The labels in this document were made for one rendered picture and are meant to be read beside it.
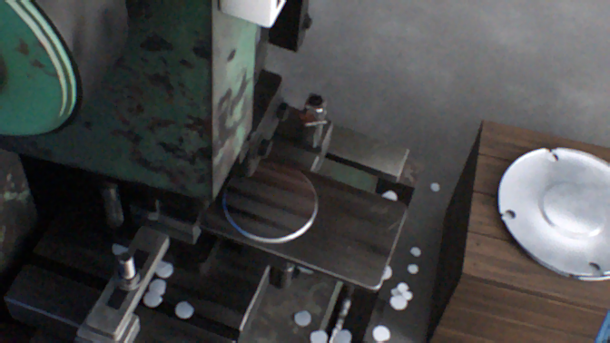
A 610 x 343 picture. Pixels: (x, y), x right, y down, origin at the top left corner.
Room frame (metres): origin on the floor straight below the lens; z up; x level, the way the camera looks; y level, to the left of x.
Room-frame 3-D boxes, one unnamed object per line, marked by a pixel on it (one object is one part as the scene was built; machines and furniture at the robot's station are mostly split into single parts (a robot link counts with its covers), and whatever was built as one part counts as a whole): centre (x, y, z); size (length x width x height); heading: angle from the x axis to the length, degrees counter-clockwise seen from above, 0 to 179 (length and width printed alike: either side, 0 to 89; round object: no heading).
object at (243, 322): (0.65, 0.16, 0.68); 0.45 x 0.30 x 0.06; 167
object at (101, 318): (0.48, 0.20, 0.76); 0.17 x 0.06 x 0.10; 167
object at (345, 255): (0.61, -0.01, 0.72); 0.25 x 0.14 x 0.14; 77
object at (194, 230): (0.65, 0.15, 0.76); 0.15 x 0.09 x 0.05; 167
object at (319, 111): (0.79, -0.01, 0.75); 0.03 x 0.03 x 0.10; 77
